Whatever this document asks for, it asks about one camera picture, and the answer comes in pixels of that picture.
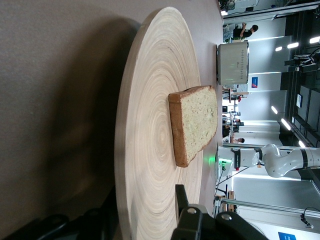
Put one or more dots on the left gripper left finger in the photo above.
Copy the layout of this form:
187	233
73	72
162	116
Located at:
75	230

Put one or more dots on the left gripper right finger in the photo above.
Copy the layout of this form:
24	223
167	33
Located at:
195	225

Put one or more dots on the bread slice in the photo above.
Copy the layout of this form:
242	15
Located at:
197	120

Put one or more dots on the round wooden plate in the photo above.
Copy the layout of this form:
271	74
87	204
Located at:
150	75

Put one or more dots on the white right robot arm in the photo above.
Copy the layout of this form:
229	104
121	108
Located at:
275	162

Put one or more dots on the silver two-slot toaster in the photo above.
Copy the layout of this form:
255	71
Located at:
232	62

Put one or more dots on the seated person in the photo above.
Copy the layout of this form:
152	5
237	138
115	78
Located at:
238	140

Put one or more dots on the blue and white sign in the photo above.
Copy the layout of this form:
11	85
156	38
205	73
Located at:
255	82

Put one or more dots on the person in black shirt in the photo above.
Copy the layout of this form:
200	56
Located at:
243	32

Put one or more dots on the aluminium frame rail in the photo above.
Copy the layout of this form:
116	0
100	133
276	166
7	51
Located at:
262	205

